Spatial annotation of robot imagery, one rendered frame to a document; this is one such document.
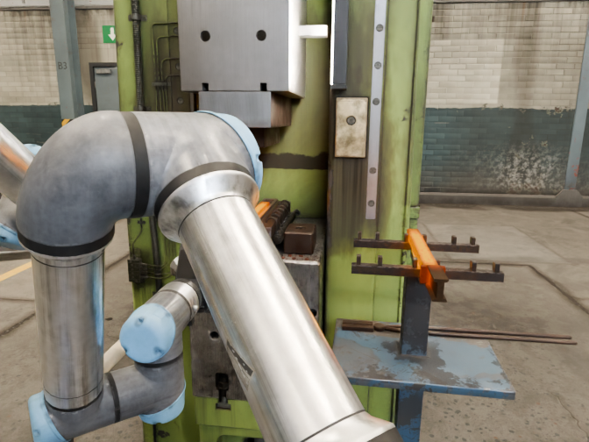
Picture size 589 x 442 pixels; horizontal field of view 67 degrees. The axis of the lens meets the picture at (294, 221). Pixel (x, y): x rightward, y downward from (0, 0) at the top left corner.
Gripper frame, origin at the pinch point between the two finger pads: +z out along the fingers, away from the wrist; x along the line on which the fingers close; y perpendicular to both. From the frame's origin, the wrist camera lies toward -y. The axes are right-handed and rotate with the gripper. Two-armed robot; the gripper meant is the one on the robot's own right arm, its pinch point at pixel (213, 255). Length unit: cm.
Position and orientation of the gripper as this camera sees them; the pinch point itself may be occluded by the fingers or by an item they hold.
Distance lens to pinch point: 100.3
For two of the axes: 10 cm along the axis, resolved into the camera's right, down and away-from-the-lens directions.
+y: -0.1, 9.7, 2.2
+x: 9.9, 0.4, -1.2
